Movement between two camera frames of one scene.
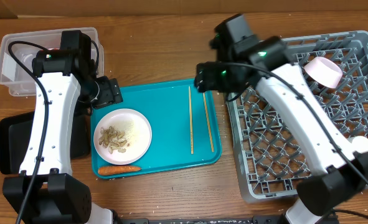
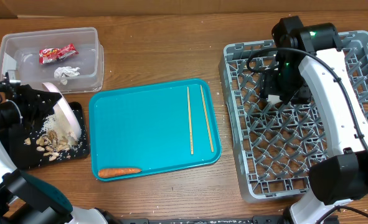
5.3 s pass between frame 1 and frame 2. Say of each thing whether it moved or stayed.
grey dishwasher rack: stayed
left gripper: moved
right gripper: moved
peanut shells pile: moved
